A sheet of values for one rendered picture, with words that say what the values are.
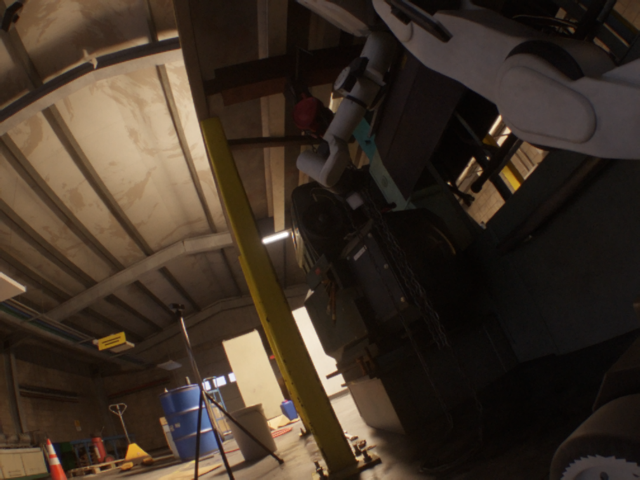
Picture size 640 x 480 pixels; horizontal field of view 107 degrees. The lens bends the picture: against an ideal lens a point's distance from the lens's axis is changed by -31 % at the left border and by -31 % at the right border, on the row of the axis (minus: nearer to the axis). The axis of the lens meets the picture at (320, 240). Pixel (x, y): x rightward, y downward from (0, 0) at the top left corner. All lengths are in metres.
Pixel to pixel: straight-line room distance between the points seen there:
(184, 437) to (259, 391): 3.28
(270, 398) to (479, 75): 7.01
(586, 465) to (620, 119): 0.31
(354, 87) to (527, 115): 0.60
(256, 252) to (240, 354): 6.09
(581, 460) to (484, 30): 0.51
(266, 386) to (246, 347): 0.92
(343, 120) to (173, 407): 3.88
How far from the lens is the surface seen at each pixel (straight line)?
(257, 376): 7.27
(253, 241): 1.36
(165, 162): 7.74
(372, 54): 0.99
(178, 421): 4.31
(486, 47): 0.54
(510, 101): 0.45
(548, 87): 0.41
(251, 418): 2.52
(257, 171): 2.84
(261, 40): 2.05
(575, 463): 0.30
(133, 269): 10.43
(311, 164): 0.93
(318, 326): 1.79
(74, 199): 8.05
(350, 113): 0.92
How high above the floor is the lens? 0.32
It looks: 23 degrees up
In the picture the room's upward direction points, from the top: 25 degrees counter-clockwise
